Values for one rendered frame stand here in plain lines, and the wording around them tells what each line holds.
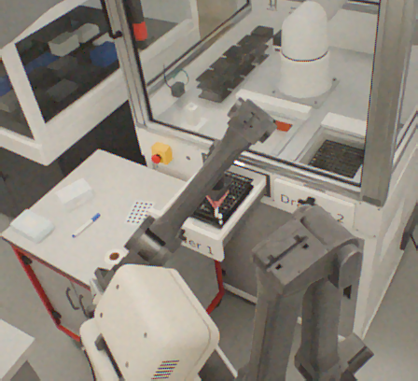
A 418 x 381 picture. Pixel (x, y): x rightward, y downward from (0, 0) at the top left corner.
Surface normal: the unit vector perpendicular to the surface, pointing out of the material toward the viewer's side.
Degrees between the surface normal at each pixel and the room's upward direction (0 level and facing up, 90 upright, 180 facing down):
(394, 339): 0
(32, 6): 90
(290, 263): 13
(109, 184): 0
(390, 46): 90
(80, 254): 0
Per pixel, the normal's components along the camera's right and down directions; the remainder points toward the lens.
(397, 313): -0.11, -0.75
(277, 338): 0.46, 0.54
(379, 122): -0.55, 0.59
